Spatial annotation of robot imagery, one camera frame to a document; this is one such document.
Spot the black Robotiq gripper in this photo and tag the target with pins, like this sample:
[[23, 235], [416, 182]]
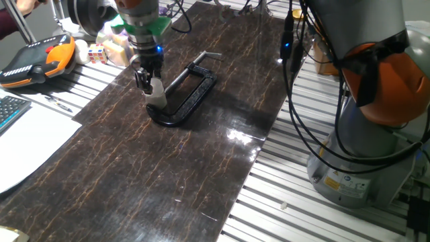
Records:
[[149, 60]]

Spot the maroon sleeved forearm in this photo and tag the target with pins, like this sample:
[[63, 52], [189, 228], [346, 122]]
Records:
[[8, 23]]

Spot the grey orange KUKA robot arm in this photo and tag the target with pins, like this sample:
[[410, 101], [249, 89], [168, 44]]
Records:
[[366, 30]]

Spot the white plastic jar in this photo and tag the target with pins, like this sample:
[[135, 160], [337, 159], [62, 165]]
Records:
[[157, 101]]

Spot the glass jar with yellow lid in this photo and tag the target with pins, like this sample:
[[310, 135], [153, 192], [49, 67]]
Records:
[[297, 13]]

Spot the person's bare hand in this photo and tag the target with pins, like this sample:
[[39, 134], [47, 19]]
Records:
[[28, 5]]

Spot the black metal C-clamp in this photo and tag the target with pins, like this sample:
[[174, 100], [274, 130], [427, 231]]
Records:
[[198, 97]]

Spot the Rubik's cube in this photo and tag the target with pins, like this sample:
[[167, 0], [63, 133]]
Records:
[[97, 53]]

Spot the white soft rounded toy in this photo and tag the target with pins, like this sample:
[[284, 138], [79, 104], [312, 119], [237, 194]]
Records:
[[81, 52]]

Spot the black round spool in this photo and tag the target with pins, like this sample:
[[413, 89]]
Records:
[[87, 15]]

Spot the dark pen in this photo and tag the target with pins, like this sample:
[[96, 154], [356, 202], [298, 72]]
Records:
[[58, 105]]

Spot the dark marble pattern mat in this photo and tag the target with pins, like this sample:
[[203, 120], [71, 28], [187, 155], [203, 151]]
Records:
[[134, 174]]

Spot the orange black teach pendant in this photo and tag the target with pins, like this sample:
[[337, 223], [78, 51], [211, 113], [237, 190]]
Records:
[[33, 67]]

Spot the large white paper sheet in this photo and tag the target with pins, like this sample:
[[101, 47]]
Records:
[[30, 151]]

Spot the black computer keyboard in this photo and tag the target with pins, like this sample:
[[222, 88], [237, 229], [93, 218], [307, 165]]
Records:
[[11, 111]]

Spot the cardboard box with inserts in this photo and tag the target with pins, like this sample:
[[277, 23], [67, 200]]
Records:
[[324, 65]]

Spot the small white scrap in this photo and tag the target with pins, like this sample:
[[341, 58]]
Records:
[[284, 205]]

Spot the green printed camera mount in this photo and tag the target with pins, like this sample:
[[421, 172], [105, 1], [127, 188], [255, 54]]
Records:
[[163, 26]]

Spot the slim metal stand post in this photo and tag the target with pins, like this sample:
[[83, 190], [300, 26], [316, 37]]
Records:
[[261, 5]]

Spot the aluminium frame post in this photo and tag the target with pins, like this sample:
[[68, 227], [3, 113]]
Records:
[[20, 23]]

